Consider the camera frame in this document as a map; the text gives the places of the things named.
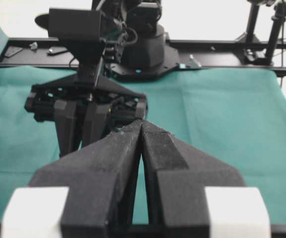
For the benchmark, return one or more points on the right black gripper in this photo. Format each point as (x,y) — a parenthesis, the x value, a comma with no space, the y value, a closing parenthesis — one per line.
(62,99)

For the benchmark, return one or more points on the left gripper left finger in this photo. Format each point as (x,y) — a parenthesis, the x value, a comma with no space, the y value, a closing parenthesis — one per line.
(101,178)

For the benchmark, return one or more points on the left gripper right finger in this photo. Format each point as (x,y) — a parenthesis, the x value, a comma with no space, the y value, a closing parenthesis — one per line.
(176,174)

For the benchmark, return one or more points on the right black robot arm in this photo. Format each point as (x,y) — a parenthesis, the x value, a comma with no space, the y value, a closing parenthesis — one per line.
(114,37)

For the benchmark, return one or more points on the green table cloth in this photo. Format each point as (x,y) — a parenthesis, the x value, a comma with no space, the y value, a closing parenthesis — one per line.
(236,115)

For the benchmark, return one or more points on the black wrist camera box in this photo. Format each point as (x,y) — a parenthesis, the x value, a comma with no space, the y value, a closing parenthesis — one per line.
(74,24)

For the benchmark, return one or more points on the black aluminium frame rail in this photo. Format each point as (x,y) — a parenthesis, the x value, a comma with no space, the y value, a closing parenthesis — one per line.
(179,55)

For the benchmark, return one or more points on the black camera stand pole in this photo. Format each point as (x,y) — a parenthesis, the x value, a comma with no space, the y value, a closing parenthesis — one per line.
(249,36)

